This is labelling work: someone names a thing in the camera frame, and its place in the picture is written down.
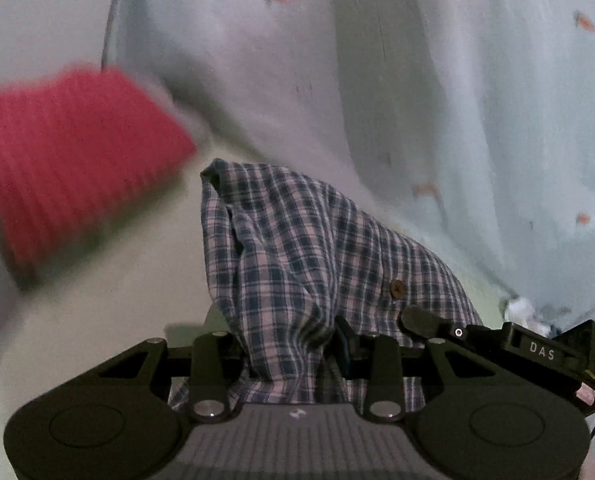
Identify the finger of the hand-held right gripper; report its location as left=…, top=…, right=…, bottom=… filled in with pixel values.
left=399, top=305, right=471, bottom=346

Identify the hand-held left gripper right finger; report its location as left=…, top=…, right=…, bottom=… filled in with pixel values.
left=333, top=313, right=504, bottom=424

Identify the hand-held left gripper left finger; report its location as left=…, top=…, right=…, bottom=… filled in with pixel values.
left=96, top=330, right=252, bottom=424

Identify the blue plaid shirt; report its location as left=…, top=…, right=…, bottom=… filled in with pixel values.
left=170, top=157, right=484, bottom=412

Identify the white garment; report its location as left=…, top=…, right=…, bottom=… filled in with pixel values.
left=499, top=297, right=551, bottom=337

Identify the carrot print light blue sheet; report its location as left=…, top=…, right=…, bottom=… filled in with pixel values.
left=102, top=0, right=595, bottom=322

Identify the red ribbed folded garment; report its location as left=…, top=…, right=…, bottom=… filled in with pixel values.
left=0, top=64, right=199, bottom=275

